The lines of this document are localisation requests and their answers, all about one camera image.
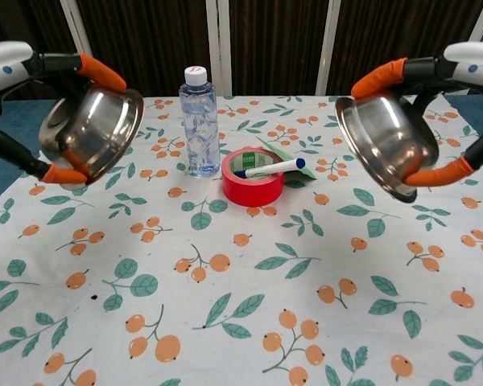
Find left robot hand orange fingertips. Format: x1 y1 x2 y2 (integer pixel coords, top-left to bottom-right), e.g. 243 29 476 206
0 41 128 186

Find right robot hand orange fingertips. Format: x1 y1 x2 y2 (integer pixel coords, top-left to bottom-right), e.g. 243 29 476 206
350 42 483 188

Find metal bowl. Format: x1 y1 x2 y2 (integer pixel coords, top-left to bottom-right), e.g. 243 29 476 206
38 86 145 187
334 90 440 204

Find teal table cover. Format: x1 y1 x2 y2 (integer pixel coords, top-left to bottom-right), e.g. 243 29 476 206
0 93 483 212

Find green paper packet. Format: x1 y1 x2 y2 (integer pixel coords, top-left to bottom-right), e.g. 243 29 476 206
255 136 317 180

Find clear plastic water bottle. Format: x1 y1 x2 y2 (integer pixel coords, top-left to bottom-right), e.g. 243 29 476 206
179 65 221 179

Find white marker with blue cap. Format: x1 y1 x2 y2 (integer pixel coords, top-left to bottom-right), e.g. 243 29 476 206
235 157 307 179

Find red tape roll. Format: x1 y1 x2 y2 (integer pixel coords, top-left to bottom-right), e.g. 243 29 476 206
221 146 286 207

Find floral orange fruit tablecloth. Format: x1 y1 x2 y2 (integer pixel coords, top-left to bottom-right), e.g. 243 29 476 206
0 94 483 386

